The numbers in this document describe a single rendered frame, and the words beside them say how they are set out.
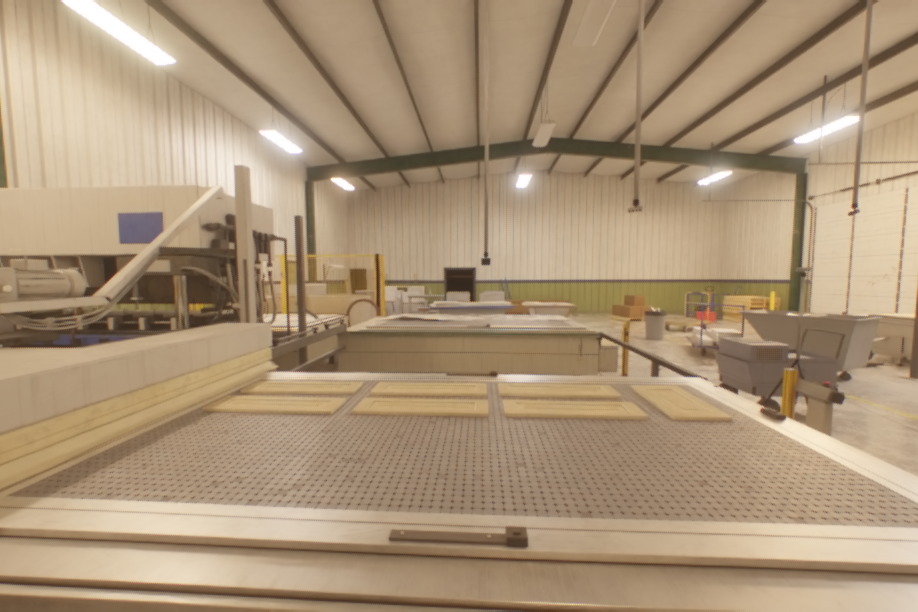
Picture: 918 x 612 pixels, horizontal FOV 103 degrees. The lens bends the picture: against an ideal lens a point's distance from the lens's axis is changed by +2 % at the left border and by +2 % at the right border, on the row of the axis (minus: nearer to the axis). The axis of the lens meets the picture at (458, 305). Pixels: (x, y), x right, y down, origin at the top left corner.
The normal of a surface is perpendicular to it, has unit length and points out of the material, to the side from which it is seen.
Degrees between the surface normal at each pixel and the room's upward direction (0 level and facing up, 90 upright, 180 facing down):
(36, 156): 90
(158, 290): 90
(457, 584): 0
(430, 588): 0
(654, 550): 0
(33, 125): 90
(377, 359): 90
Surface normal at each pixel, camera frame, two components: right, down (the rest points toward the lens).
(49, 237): -0.06, 0.07
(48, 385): 1.00, 0.00
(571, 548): 0.00, -1.00
